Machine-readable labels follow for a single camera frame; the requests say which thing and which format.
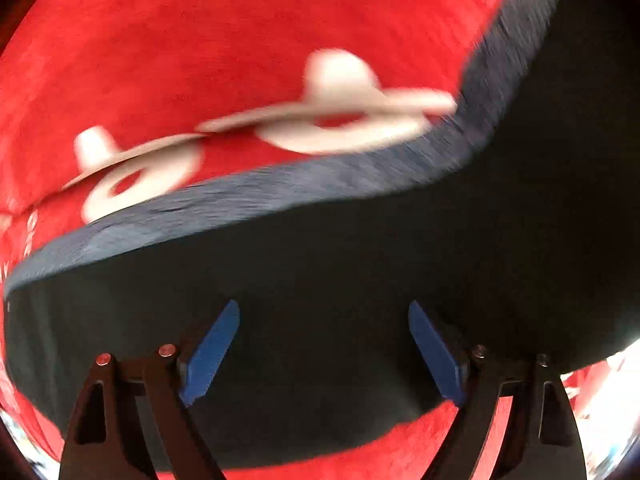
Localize black pants grey waistband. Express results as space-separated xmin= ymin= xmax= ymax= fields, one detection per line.
xmin=2 ymin=0 xmax=640 ymax=470

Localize red wedding bedspread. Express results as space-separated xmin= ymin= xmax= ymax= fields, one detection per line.
xmin=0 ymin=0 xmax=640 ymax=480

